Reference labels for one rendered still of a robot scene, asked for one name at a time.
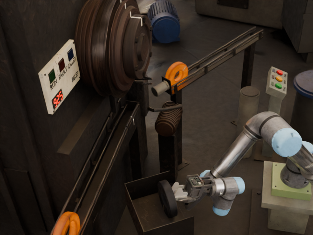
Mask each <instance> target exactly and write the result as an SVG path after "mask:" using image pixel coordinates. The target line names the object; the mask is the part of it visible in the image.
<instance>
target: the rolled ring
mask: <svg viewBox="0 0 313 235"><path fill-rule="evenodd" d="M68 225H69V227H70V229H69V235H77V234H78V232H79V229H80V219H79V216H78V214H77V213H74V212H69V211H68V212H65V213H63V214H62V216H61V217H60V218H59V220H58V222H57V224H56V226H55V229H54V232H53V235H64V234H65V231H66V229H67V227H68Z"/></svg>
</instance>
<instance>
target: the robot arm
mask: <svg viewBox="0 0 313 235"><path fill-rule="evenodd" d="M262 138H263V139H264V140H265V141H266V142H267V143H268V144H269V145H270V146H271V147H272V148H273V150H274V151H275V152H276V153H277V154H279V155H280V156H282V157H287V162H286V165H285V166H284V167H283V169H282V170H281V173H280V178H281V180H282V182H283V183H284V184H285V185H287V186H289V187H291V188H297V189H299V188H304V187H306V186H307V185H308V184H309V183H311V184H312V185H313V145H312V144H311V143H309V142H306V141H302V138H301V136H300V135H299V133H298V132H297V131H295V130H294V129H293V128H292V127H291V126H290V125H289V124H288V123H287V122H286V121H285V120H284V119H283V118H282V117H281V116H280V115H278V114H277V113H275V112H271V111H265V112H261V113H259V114H257V115H255V116H253V117H252V118H251V119H249V120H248V121H247V123H246V124H245V125H244V130H243V131H242V132H241V133H240V135H239V136H238V137H237V138H236V140H235V141H234V142H233V143H232V145H231V146H230V147H229V148H228V150H227V151H226V152H225V153H224V154H223V156H222V157H221V158H220V159H219V161H218V162H217V163H216V164H215V166H214V167H213V168H212V169H211V170H206V171H204V172H203V173H201V174H200V176H199V175H198V174H196V175H187V177H186V183H185V185H179V183H178V182H175V183H174V184H173V186H172V187H171V188H172V190H173V193H174V196H175V198H176V200H177V201H180V202H183V204H184V206H185V208H186V210H188V211H190V210H191V209H192V208H193V207H194V206H196V205H197V204H198V203H199V202H200V201H201V200H202V199H203V198H204V197H205V196H206V195H207V196H209V197H210V198H211V199H212V201H213V203H214V204H213V207H212V209H213V211H214V213H215V214H217V215H220V216H225V215H227V214H228V212H229V211H230V209H231V206H232V203H233V201H234V198H235V197H236V195H237V194H241V193H243V192H244V190H245V183H244V181H243V179H242V178H240V177H228V178H226V177H227V175H228V174H229V173H230V172H231V171H232V170H233V168H234V167H235V166H236V165H237V164H238V162H239V161H240V160H241V159H242V158H243V157H244V156H245V154H246V153H247V152H248V151H249V150H250V148H251V147H252V146H253V145H254V144H255V142H256V141H257V140H261V139H262ZM190 176H194V177H190Z"/></svg>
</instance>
